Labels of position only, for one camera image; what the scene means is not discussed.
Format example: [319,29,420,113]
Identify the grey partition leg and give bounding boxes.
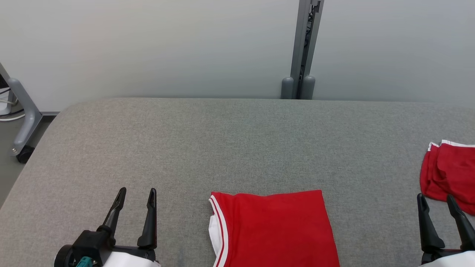
[0,63,43,158]

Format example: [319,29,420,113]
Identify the grey partition post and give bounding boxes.
[281,0,324,100]

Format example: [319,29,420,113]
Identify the black caster wheel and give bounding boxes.
[16,145,35,164]

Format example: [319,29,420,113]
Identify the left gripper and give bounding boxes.
[54,187,161,267]

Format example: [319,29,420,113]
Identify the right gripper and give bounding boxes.
[417,193,475,267]

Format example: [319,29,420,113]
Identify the red shorts white trim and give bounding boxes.
[420,140,475,216]

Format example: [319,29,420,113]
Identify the white floor cable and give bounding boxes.
[0,111,26,123]

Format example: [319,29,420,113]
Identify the red basketball jersey white sleeves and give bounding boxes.
[209,190,340,267]

